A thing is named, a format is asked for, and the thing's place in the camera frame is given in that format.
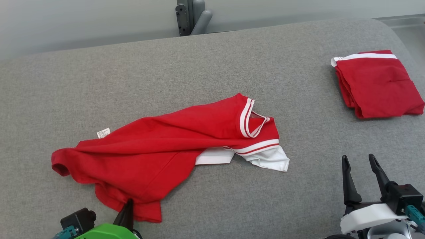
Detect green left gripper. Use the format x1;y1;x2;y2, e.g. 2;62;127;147
75;199;142;239

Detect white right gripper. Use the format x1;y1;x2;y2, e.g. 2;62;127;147
339;153;411;235

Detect red basketball jersey white sleeves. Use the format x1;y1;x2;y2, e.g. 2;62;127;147
51;93;290;223

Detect red shorts white stripe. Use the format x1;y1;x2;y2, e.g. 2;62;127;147
330;50;425;119

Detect left camera cable teal plug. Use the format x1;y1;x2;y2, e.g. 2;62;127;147
53;226;79;239

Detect grey metal post bracket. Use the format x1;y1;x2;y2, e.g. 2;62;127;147
175;0;213;37

